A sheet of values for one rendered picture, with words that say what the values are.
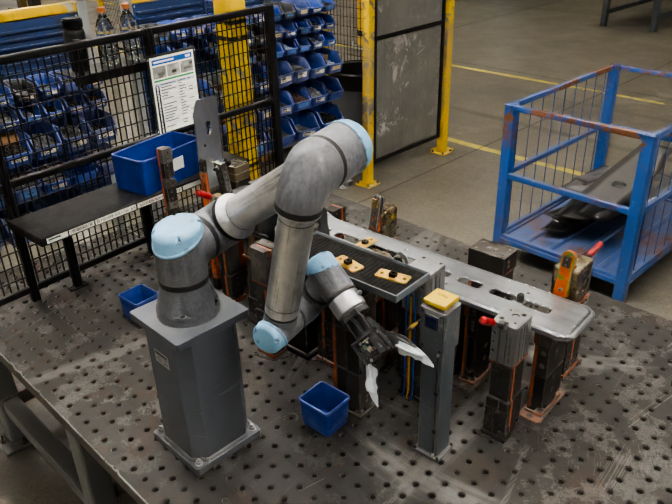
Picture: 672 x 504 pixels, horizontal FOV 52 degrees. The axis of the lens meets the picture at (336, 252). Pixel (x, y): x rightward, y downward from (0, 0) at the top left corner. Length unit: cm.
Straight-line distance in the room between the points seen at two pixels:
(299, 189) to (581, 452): 105
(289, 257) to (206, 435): 60
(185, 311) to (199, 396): 22
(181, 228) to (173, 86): 129
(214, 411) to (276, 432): 22
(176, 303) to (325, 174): 52
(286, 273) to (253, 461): 62
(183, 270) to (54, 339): 96
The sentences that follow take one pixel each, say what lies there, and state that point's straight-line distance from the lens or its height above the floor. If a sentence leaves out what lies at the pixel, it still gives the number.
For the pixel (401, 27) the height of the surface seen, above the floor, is 108.
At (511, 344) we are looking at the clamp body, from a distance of 172.
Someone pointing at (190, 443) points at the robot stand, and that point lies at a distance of 182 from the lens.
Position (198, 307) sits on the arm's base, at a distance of 162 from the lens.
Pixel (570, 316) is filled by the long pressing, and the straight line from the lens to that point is 188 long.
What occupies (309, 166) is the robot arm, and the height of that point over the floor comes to 153.
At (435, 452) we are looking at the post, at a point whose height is 72.
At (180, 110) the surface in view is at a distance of 283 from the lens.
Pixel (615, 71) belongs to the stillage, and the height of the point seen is 91.
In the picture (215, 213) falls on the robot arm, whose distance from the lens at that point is 162.
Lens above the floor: 200
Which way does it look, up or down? 28 degrees down
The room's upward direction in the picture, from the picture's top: 2 degrees counter-clockwise
